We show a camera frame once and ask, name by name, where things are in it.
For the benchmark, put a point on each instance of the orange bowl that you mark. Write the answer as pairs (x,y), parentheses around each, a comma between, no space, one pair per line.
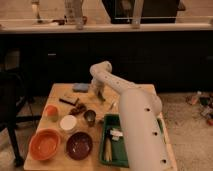
(44,144)

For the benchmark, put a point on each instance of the green plastic tray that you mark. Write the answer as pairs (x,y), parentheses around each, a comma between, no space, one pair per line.
(113,143)

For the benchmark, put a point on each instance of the dark red bowl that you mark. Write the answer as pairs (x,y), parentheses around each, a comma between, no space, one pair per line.
(79,145)

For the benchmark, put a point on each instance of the white round container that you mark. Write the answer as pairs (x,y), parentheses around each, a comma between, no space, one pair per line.
(68,123)

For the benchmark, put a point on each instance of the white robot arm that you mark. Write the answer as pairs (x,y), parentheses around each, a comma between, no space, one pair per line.
(138,110)

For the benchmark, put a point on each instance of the brown dried fruit cluster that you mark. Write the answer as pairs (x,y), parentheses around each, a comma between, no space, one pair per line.
(80,108)

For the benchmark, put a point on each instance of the blue sponge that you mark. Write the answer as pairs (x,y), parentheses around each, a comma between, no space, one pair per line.
(81,87)

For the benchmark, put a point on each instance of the yellow corn cob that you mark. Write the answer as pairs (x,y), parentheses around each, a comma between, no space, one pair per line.
(108,150)

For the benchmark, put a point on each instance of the metal cup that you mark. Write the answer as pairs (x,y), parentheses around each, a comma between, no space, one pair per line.
(90,117)

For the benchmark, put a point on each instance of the small orange cup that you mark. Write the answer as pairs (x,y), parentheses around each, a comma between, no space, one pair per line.
(51,112)

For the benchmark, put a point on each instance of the black chair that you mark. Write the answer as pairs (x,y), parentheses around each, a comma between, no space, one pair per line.
(13,96)

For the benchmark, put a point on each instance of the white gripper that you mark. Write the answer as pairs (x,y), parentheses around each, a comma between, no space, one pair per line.
(97,87)

